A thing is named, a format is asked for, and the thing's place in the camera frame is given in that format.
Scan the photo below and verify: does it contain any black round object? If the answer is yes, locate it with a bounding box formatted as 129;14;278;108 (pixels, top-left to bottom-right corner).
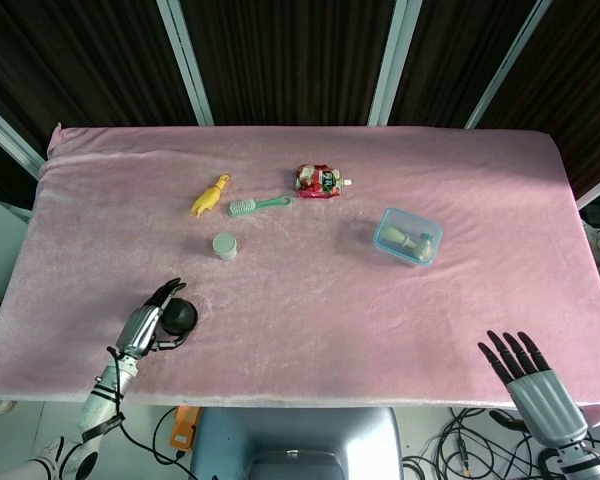
160;297;200;335

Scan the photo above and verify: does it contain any blue grey robot torso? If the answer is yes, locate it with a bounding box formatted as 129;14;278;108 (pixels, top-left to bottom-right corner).
189;407;406;480

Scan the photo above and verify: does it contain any pink plush table cloth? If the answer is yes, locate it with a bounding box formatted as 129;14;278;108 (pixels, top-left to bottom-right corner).
0;122;600;426

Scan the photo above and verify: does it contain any yellow rubber chicken toy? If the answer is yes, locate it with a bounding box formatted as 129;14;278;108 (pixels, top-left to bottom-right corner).
189;173;231;218

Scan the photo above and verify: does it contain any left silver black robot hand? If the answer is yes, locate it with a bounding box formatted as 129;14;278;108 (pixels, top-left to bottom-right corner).
114;277;188;359

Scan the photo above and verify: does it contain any green scrub brush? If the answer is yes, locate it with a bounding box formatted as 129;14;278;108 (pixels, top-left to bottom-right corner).
228;194;294;218

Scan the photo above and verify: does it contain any red crumpled drink pouch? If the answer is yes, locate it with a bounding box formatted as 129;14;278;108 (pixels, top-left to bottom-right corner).
294;163;355;200

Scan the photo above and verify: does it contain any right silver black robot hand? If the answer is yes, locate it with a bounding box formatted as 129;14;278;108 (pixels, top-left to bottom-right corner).
477;329;589;447

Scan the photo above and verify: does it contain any orange handheld device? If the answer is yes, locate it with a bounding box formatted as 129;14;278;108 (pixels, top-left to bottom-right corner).
169;405;201;451

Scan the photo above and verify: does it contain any beige toy inside container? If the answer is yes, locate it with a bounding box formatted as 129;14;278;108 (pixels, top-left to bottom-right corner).
382;224;436;260

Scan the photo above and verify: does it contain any black cable loop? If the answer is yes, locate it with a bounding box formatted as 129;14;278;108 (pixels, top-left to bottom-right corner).
152;407;201;480

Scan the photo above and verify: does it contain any small grey lidded jar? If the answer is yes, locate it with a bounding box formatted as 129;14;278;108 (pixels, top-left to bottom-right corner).
211;232;239;261

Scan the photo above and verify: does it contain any tangled black cable bundle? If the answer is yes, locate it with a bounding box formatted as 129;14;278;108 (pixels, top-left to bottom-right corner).
402;407;549;480

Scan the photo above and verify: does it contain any clear blue plastic container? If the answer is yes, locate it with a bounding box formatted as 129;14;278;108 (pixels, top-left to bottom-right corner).
372;207;444;267

